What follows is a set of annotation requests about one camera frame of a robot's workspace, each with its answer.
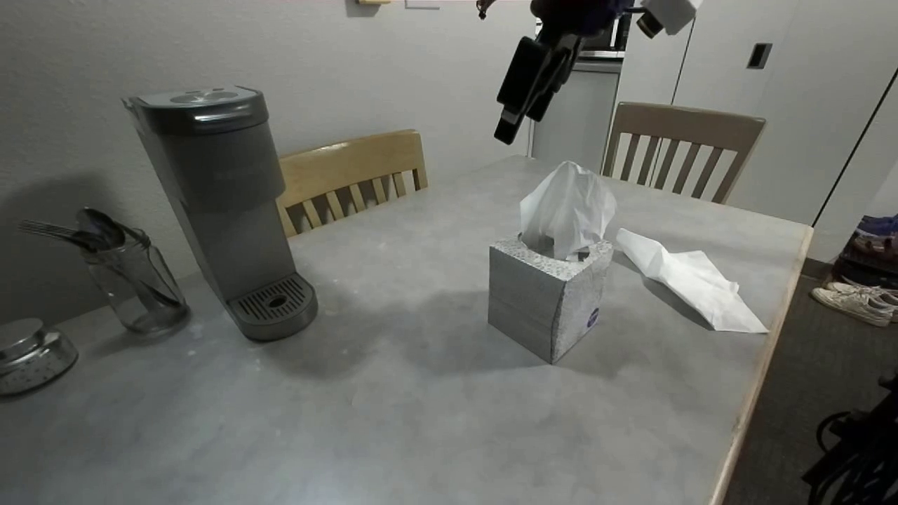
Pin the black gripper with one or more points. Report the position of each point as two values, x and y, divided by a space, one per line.
536 70

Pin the white tissue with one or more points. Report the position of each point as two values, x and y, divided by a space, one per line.
695 277
568 212

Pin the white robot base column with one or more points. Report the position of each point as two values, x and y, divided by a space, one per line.
578 116

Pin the grey cube tissue box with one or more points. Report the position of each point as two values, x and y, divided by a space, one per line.
545 303

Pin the white tissue lying on table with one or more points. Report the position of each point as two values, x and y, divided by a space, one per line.
695 277

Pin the wooden slatted chair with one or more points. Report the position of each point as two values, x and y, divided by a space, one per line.
681 148

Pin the light wooden chair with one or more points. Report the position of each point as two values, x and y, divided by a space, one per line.
347 178

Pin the grey pod coffee maker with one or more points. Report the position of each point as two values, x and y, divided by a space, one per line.
216 162

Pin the white sneakers on floor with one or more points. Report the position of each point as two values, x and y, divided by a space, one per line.
872 303

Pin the clear glass pitcher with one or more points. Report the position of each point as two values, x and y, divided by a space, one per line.
126 268

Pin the black wall switch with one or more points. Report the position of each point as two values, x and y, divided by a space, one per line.
758 54

